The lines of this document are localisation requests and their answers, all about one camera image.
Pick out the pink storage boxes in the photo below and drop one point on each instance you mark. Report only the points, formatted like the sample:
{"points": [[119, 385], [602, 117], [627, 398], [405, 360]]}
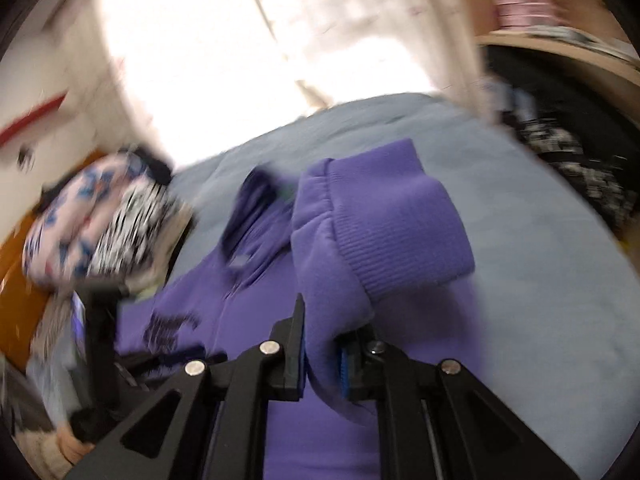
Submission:
{"points": [[524, 13]]}

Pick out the cream leaf-print curtain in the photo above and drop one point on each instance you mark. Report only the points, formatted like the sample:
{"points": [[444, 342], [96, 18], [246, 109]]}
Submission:
{"points": [[337, 51]]}

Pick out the person's left hand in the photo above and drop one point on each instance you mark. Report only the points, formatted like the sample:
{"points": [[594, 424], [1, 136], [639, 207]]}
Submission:
{"points": [[71, 448]]}

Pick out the black white patterned folded garment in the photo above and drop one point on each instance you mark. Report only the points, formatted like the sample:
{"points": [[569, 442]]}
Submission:
{"points": [[127, 244]]}

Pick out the floral white blue quilt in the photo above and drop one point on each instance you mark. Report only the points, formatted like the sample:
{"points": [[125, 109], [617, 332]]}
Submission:
{"points": [[61, 242]]}

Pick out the black white clothes pile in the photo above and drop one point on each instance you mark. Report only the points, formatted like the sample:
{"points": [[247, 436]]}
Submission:
{"points": [[605, 184]]}

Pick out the wooden bookshelf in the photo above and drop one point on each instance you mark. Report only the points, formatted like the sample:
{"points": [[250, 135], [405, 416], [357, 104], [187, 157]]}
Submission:
{"points": [[586, 33]]}

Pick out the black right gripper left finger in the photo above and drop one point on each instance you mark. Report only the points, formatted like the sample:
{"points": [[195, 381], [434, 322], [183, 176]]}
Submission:
{"points": [[206, 421]]}

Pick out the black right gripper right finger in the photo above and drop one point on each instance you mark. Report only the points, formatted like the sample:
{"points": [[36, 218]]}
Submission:
{"points": [[438, 421]]}

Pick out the purple zip hoodie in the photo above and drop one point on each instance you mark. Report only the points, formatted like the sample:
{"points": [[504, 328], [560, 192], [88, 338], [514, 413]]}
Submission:
{"points": [[364, 240]]}

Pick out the orange wooden headboard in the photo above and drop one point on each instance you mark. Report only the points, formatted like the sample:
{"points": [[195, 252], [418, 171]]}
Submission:
{"points": [[22, 303]]}

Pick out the grey-blue bed blanket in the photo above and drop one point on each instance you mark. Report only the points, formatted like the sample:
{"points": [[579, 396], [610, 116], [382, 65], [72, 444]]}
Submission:
{"points": [[559, 302]]}

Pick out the beige folded garment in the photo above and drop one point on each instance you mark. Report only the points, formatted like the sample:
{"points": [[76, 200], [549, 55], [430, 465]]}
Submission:
{"points": [[153, 275]]}

